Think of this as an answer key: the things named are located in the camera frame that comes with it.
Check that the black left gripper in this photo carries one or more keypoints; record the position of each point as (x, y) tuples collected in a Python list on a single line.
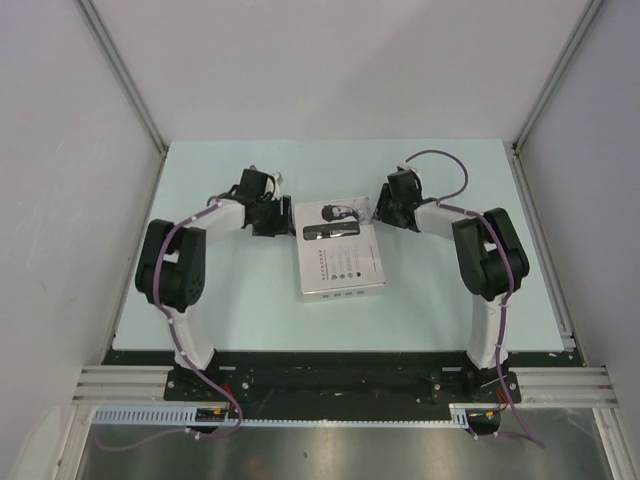
[(275, 228)]

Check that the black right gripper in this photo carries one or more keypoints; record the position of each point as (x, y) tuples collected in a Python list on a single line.
[(381, 209)]

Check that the white box with black tray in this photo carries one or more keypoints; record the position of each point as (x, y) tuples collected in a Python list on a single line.
[(343, 267)]

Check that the silver black hair clipper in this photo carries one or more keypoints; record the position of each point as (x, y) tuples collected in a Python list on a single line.
[(329, 231)]

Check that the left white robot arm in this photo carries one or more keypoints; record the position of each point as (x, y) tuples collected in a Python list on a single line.
[(171, 270)]

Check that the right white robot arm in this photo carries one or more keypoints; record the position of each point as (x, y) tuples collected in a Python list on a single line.
[(491, 259)]

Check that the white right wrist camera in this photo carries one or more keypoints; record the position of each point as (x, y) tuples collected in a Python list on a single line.
[(406, 166)]

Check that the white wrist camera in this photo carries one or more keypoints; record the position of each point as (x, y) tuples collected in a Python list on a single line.
[(406, 166), (275, 188)]

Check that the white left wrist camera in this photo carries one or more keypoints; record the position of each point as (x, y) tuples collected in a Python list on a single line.
[(275, 188)]

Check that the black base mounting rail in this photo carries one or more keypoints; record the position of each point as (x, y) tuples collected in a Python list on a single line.
[(346, 387)]

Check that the aluminium frame rail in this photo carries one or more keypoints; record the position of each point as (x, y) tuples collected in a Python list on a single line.
[(135, 394)]

